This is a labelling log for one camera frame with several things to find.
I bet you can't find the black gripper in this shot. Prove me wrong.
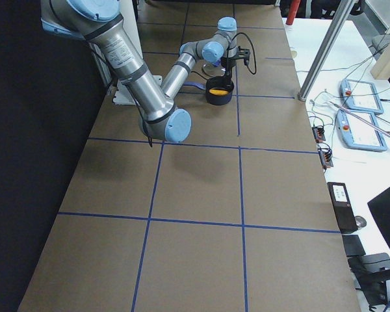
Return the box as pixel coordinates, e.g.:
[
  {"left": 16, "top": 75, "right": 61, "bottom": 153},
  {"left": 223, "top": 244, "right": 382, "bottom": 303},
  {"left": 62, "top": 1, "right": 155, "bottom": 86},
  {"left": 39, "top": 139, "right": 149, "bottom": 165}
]
[{"left": 222, "top": 57, "right": 236, "bottom": 85}]

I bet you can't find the yellow toy corn cob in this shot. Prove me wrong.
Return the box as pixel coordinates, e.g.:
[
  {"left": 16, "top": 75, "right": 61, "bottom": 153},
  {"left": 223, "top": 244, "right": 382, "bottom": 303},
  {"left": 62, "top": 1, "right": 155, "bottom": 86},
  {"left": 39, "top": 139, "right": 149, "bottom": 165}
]
[{"left": 209, "top": 88, "right": 229, "bottom": 97}]

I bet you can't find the glass pot lid blue knob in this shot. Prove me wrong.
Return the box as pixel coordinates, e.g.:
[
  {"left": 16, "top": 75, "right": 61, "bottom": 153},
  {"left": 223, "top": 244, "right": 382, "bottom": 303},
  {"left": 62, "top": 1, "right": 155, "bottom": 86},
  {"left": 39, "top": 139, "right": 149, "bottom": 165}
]
[{"left": 201, "top": 60, "right": 226, "bottom": 77}]

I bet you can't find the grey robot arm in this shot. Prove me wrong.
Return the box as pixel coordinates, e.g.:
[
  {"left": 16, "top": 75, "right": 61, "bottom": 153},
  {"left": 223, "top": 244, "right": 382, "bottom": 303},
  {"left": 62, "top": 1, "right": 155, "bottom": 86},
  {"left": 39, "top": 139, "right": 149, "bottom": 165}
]
[{"left": 40, "top": 1, "right": 237, "bottom": 142}]

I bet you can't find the dark blue saucepan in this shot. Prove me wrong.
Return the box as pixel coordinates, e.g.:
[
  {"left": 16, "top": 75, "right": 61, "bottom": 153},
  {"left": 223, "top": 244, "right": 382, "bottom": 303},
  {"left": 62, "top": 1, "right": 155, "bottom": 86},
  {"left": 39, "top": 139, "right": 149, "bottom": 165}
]
[{"left": 183, "top": 76, "right": 235, "bottom": 106}]

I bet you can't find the red cylinder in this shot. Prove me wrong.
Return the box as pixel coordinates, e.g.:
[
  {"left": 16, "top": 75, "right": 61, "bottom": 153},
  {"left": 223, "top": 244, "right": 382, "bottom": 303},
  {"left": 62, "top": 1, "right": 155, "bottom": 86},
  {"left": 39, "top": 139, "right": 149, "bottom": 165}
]
[{"left": 285, "top": 0, "right": 301, "bottom": 25}]

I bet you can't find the upper orange connector module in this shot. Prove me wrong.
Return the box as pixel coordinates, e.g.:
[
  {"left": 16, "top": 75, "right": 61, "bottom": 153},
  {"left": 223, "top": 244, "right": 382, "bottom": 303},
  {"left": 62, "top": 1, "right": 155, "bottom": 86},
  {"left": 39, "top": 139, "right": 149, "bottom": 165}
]
[{"left": 312, "top": 125, "right": 326, "bottom": 143}]

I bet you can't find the orange connector module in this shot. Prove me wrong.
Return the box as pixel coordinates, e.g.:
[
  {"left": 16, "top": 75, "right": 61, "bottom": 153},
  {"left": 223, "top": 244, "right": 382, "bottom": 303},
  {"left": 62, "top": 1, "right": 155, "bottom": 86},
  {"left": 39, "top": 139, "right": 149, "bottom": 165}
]
[
  {"left": 317, "top": 144, "right": 333, "bottom": 170},
  {"left": 312, "top": 125, "right": 326, "bottom": 143}
]

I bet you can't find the lower orange connector module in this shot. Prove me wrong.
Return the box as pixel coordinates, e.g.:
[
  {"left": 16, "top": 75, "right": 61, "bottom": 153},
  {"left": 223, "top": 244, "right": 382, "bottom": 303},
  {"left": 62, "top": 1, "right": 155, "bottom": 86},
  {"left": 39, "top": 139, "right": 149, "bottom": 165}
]
[{"left": 317, "top": 144, "right": 333, "bottom": 170}]

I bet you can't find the upper teach pendant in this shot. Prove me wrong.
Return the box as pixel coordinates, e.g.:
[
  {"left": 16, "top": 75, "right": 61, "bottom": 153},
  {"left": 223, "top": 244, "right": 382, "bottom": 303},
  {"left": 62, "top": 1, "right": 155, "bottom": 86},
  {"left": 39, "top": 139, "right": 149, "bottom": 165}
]
[{"left": 339, "top": 79, "right": 384, "bottom": 115}]

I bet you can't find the teach pendant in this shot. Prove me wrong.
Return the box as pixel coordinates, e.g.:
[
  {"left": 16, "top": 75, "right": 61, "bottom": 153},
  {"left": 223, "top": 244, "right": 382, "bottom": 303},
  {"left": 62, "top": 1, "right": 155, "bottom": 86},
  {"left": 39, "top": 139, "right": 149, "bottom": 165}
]
[
  {"left": 336, "top": 110, "right": 387, "bottom": 152},
  {"left": 339, "top": 79, "right": 384, "bottom": 115}
]

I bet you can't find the lower teach pendant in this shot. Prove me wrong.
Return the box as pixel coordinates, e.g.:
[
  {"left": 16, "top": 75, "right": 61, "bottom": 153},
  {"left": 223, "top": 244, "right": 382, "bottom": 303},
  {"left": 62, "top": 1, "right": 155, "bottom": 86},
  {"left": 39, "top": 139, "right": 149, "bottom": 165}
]
[{"left": 336, "top": 110, "right": 387, "bottom": 152}]

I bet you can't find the black box white label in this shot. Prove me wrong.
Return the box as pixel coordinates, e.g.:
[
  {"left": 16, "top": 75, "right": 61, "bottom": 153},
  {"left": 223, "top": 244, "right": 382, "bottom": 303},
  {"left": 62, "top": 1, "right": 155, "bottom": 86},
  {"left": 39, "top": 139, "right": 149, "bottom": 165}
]
[{"left": 327, "top": 182, "right": 358, "bottom": 234}]

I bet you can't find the black stand base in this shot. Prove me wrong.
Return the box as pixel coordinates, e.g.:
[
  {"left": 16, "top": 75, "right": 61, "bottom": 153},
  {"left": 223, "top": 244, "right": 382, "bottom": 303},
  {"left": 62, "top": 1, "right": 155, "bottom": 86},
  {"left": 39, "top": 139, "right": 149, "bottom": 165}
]
[{"left": 342, "top": 235, "right": 390, "bottom": 309}]

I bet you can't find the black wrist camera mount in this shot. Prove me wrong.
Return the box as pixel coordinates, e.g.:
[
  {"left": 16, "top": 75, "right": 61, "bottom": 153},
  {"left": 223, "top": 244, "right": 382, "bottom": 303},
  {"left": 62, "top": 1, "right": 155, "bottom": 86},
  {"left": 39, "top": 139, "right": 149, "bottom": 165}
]
[{"left": 227, "top": 46, "right": 250, "bottom": 68}]

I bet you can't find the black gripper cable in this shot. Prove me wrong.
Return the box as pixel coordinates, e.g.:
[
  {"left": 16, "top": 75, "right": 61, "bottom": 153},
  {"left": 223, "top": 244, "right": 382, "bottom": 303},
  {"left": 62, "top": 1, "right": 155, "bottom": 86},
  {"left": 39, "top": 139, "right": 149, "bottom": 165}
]
[{"left": 232, "top": 31, "right": 258, "bottom": 75}]

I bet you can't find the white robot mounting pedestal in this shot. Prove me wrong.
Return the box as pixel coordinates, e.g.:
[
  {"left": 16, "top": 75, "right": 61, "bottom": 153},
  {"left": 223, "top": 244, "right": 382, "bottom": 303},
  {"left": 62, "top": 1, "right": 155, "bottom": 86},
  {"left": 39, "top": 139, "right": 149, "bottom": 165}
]
[{"left": 112, "top": 0, "right": 163, "bottom": 107}]

